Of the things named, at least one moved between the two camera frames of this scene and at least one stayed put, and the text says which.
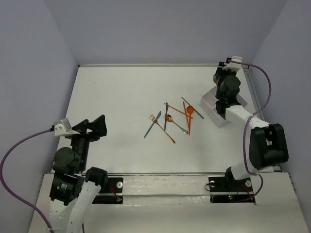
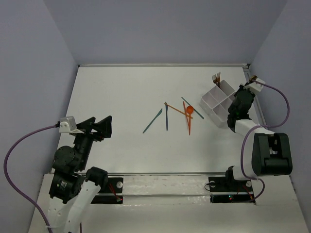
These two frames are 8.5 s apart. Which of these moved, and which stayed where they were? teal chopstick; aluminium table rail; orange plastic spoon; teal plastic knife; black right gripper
Moved: teal plastic knife; black right gripper
Stayed: aluminium table rail; orange plastic spoon; teal chopstick
